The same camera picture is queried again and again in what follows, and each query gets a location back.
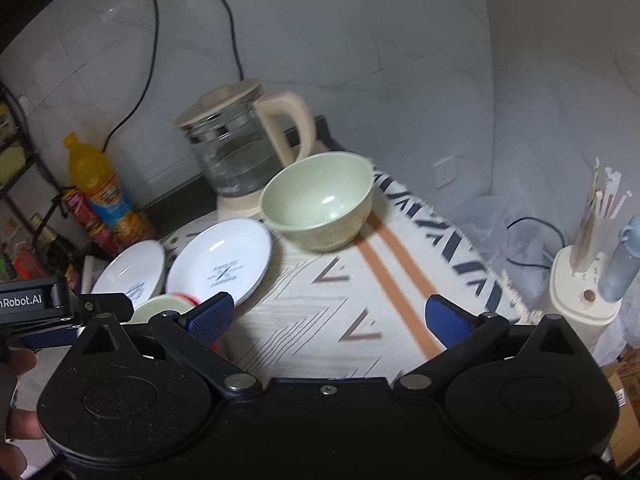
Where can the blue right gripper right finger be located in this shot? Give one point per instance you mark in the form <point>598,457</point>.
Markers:
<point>449,323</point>

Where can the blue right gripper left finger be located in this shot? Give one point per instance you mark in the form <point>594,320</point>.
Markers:
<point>208,321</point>

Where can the white plate Sweet print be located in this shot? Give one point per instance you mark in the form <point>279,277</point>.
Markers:
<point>138,272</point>

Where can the pale green standalone bowl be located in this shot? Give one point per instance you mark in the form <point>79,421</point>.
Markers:
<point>320,203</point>

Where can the person's left hand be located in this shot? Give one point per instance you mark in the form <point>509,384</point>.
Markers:
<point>21,424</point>

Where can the red rimmed plate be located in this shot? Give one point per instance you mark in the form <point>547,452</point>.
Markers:
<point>193,302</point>

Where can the folded striped cloth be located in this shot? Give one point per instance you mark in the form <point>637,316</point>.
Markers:
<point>87,279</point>

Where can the white plate Bakery print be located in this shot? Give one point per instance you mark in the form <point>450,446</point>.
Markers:
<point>232,256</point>

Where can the patterned woven table mat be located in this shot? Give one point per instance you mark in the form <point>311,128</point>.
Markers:
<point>359,311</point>

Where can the red drink can lower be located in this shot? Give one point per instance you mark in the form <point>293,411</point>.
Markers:
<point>103,236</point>

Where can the cream kettle base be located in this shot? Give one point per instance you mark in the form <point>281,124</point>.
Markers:
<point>246,206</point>

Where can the orange juice bottle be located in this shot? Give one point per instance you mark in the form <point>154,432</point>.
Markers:
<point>92,173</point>

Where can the yellow sponge on rack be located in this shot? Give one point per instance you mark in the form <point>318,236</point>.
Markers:
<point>12,160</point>

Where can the blue plastic bottle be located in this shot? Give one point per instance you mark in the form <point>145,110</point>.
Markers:
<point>623,266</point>

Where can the glass electric kettle cream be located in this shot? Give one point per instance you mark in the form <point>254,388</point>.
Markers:
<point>242,136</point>

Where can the cardboard box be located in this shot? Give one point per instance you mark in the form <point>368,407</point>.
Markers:
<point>623,377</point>

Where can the black wire spice rack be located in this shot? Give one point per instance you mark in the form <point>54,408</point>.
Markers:
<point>29,202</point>

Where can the white wall socket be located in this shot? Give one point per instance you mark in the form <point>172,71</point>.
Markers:
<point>445,171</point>

